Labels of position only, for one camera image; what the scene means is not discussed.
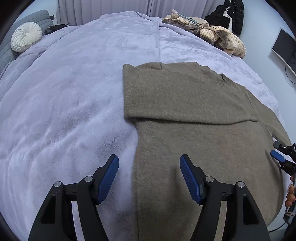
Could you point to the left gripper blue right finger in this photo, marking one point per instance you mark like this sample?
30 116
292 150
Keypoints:
194 178

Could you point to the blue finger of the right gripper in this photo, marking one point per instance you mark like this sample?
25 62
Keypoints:
277 156
280 147

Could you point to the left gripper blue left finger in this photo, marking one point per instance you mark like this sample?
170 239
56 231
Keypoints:
104 177

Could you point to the olive brown knit sweater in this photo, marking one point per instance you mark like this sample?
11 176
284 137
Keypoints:
186 108

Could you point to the pile of beige brown clothes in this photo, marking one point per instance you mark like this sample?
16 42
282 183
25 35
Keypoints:
218 36

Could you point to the right hand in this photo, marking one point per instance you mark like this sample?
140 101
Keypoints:
290 198

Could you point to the lavender fleece bed blanket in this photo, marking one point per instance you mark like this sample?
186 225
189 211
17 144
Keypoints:
62 110

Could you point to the white curved monitor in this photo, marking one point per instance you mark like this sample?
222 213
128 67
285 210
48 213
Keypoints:
284 47

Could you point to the black hanging jacket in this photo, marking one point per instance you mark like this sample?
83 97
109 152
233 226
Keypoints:
230 15

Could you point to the black item by headboard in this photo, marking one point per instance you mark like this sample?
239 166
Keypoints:
54 28

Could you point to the white round pleated cushion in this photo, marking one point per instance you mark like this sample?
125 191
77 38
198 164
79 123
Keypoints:
25 36

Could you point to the grey pleated curtain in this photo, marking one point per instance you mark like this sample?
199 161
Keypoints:
80 12

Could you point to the grey quilted headboard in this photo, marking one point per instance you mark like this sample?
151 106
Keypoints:
42 18

